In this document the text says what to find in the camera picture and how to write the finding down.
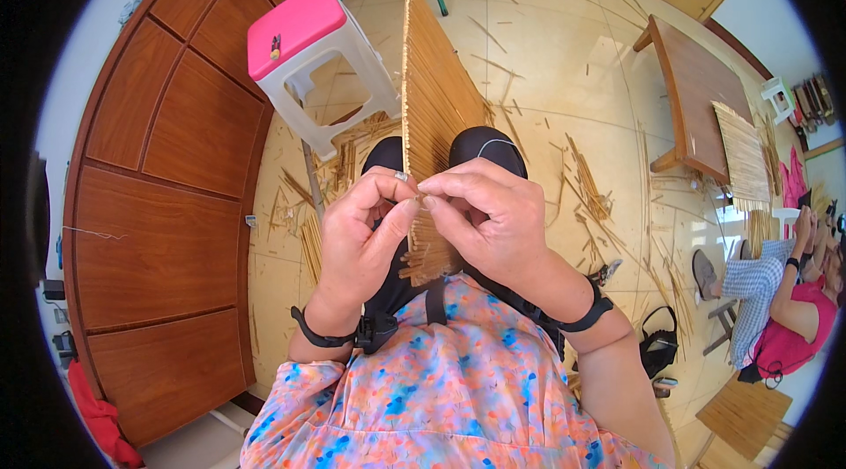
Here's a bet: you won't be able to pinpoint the red cloth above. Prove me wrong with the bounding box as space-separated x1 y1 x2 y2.
67 359 145 469

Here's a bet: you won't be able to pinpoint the small dark wooden stool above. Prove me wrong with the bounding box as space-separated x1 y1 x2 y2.
701 299 739 358

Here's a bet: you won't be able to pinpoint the person's legs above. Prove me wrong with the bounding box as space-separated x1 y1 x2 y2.
360 126 530 328

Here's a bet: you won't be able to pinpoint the thin wooden stick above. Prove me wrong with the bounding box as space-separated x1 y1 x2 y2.
301 138 327 222

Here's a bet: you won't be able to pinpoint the brown wooden cabinet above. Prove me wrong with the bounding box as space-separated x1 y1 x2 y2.
62 0 345 450

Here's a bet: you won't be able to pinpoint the person's right hand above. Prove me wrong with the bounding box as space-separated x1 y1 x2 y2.
417 158 590 323

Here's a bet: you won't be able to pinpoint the low wooden stool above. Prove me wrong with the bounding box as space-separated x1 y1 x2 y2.
689 373 794 469

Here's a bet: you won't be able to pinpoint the person's left hand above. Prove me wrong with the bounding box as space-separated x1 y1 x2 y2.
309 165 423 339

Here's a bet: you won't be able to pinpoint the small white plastic stool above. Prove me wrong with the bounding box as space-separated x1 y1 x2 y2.
759 76 798 127

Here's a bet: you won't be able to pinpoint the white plastic chair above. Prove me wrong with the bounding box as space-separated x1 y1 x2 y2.
771 206 802 240

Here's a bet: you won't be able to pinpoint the pink-topped white plastic stool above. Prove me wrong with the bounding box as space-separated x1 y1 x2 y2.
246 0 403 163

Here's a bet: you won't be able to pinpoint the black bag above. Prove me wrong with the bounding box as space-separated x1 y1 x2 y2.
638 305 681 381

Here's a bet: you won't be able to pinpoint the woven straw mat with fringe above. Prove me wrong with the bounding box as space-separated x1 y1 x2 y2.
712 100 773 213

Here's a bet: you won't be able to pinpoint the person's body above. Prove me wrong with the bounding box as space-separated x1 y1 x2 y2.
239 272 670 469

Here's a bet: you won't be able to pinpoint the pink cloth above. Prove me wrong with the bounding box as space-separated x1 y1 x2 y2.
779 145 809 209

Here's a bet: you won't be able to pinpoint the scattered straw stalks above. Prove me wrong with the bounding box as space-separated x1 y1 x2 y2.
254 0 705 364

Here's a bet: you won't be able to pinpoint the black wrist band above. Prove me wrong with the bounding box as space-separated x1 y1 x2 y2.
290 305 401 357
522 276 615 339

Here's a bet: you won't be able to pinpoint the low wooden table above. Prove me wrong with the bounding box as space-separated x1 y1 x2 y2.
632 13 756 187

